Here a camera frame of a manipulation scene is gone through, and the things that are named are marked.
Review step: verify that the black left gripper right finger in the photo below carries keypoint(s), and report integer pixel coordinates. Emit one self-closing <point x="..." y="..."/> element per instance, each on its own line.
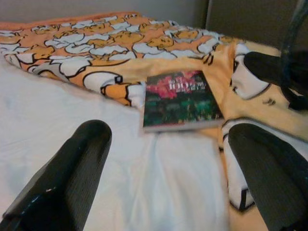
<point x="276" y="183"/>

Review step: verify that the white bed sheet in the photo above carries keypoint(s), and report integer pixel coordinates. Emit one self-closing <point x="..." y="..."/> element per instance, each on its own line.
<point x="48" y="108"/>

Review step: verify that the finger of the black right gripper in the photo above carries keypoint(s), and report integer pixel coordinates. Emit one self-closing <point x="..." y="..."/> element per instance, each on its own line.
<point x="299" y="101"/>
<point x="264" y="65"/>

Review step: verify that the orange egg-cartoon blanket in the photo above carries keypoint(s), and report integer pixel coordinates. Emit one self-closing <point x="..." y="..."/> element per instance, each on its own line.
<point x="72" y="48"/>

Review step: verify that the dark floral-cover paperback book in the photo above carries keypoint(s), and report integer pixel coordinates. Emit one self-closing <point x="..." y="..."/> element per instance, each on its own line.
<point x="180" y="103"/>

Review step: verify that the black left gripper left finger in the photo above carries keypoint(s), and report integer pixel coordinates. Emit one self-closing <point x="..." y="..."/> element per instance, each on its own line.
<point x="60" y="180"/>

